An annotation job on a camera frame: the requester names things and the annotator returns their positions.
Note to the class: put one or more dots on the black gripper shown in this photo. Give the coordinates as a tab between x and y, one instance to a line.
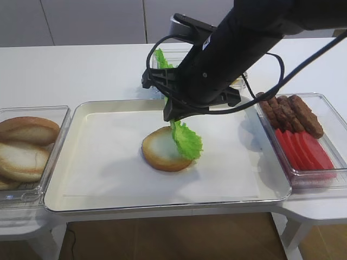
201	80

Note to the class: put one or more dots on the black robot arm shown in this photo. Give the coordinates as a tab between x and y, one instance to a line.
260	25

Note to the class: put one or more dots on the remaining green lettuce leaf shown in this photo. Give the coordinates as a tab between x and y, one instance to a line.
162	63

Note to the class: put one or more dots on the clear lettuce cheese container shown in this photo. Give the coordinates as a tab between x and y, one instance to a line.
176	56

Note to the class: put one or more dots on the bottom bun on tray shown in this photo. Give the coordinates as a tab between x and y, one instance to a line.
161	152

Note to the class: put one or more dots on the brown patty leftmost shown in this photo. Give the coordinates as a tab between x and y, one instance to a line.
267	109

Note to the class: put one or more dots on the brown patty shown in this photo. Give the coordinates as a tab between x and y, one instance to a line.
296	126
267	109
281	118
306	117

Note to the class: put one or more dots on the white serving tray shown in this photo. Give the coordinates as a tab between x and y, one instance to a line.
101	165

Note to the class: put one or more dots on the red tomato slice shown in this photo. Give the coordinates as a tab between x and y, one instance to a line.
286	149
315	152
293	155
303	155

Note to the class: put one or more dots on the brown patty rightmost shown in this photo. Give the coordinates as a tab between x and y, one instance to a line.
306	117

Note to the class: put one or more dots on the clear meat tomato container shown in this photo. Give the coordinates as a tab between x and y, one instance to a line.
333	142

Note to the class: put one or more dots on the top bun upper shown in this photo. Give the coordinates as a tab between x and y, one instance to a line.
34	130

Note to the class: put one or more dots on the clear bun container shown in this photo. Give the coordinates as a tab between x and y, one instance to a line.
16	192

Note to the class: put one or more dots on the bun half middle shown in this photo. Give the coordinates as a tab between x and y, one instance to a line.
21	161

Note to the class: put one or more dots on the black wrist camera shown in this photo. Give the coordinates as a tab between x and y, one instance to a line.
189	30

